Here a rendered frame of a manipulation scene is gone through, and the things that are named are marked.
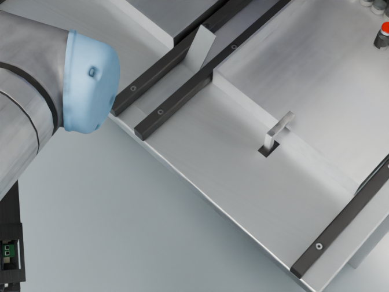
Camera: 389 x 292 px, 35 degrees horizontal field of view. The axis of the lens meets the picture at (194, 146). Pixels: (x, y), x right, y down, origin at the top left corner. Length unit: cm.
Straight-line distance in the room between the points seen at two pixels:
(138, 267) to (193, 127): 89
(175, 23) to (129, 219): 90
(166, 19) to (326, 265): 44
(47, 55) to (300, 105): 51
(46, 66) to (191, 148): 43
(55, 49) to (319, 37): 58
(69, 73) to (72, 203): 136
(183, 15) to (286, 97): 21
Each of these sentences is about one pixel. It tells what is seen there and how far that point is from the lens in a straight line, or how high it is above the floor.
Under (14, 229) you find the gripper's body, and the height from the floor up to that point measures 113.
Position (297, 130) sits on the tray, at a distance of 88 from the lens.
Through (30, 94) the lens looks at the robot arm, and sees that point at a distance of 44.
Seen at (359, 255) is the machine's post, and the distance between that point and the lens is 168.
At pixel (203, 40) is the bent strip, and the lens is 90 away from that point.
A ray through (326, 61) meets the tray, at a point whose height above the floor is 88.
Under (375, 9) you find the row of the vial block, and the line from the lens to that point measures 102.
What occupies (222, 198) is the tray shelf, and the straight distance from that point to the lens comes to 83.
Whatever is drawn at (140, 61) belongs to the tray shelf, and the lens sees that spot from 94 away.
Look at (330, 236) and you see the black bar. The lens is 80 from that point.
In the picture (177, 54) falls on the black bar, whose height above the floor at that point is 90.
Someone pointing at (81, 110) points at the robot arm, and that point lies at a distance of 46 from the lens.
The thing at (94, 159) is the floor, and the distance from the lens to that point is 185.
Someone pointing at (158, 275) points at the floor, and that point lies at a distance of 171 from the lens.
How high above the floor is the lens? 164
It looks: 63 degrees down
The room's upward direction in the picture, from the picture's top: straight up
